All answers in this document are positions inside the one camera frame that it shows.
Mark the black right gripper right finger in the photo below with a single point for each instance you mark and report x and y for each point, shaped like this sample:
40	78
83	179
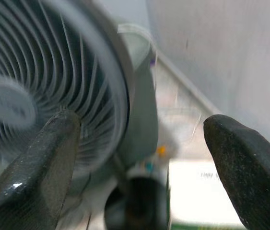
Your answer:
250	167

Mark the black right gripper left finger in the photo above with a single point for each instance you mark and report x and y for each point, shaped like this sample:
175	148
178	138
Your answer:
36	172

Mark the white printed box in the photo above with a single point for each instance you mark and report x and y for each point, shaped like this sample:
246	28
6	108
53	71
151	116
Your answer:
197	196

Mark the grey table fan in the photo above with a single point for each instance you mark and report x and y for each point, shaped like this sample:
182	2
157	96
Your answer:
53	72

